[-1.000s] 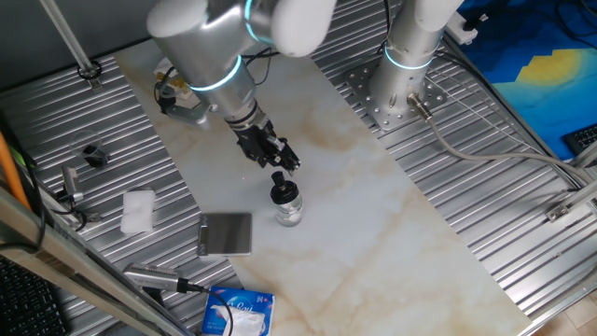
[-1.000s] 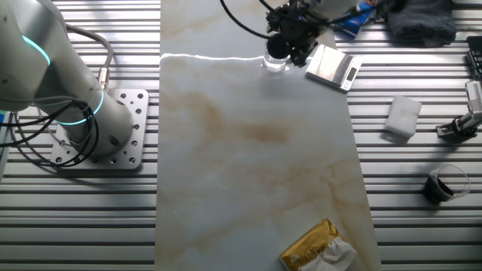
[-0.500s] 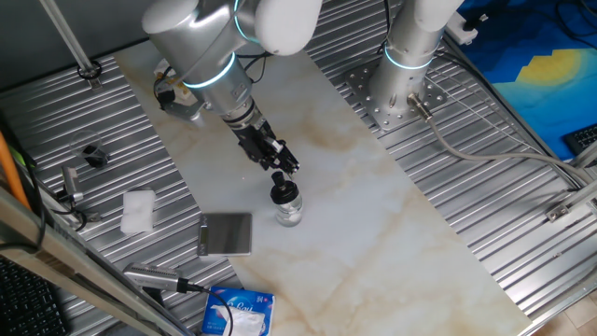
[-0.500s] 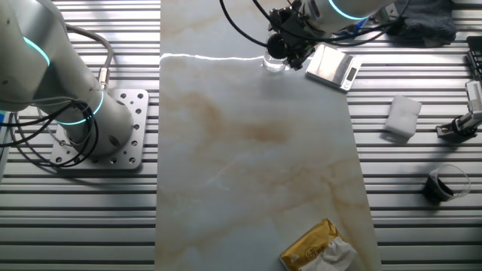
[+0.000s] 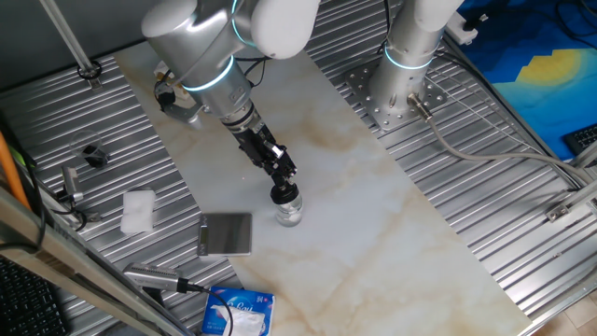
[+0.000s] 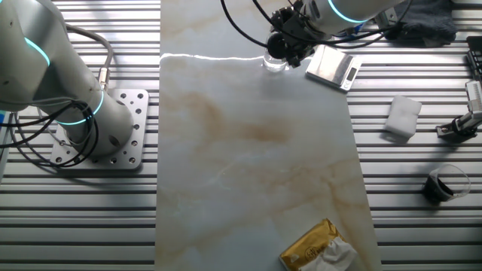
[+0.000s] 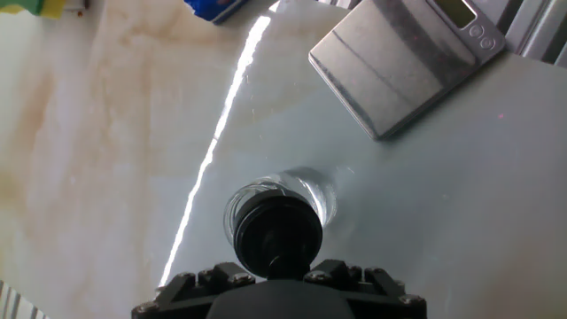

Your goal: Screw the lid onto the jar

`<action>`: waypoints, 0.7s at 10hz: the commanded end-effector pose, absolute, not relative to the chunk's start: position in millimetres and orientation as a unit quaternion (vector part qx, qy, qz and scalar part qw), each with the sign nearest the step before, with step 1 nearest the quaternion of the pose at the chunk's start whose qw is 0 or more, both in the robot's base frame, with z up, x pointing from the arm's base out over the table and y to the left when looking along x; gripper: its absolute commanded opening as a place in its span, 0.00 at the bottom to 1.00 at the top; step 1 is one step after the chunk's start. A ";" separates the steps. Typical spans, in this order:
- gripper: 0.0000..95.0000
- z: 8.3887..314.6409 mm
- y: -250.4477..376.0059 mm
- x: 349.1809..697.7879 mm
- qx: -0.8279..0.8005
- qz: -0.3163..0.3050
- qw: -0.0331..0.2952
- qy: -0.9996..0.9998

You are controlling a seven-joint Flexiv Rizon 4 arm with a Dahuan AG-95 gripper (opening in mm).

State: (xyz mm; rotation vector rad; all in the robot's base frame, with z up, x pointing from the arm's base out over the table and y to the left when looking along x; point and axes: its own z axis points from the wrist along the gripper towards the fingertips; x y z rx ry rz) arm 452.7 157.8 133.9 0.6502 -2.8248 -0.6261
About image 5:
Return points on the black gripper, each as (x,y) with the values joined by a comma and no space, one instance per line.
(256,140)

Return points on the black lid with white applicator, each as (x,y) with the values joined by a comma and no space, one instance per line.
(284,193)

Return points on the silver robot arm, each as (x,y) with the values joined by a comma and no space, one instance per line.
(210,42)

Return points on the clear glass jar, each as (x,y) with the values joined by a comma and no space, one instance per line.
(290,215)

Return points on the silver digital pocket scale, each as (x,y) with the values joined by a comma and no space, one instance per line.
(226,233)

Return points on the blue tissue pack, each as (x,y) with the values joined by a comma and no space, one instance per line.
(242,303)

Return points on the small black object in cup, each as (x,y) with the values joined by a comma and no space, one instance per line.
(95,158)

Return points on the clear plastic cup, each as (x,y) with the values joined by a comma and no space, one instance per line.
(81,140)

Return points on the white power strip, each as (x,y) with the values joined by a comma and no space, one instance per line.
(459,30)

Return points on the aluminium pole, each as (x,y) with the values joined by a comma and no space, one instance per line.
(69,37)

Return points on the blue and yellow mat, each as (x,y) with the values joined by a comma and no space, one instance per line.
(536,93)

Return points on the orange pole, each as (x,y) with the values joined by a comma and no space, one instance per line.
(8,168)

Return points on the black computer keyboard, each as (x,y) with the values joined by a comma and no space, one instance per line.
(28,303)
(583,137)

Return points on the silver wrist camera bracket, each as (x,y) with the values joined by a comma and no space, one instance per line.
(184,114)

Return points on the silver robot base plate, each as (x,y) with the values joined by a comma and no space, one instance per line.
(387,119)

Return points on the aluminium frame bar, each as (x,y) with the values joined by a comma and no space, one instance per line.
(70,268)

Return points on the small metal corner bracket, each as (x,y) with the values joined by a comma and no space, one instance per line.
(557,213)

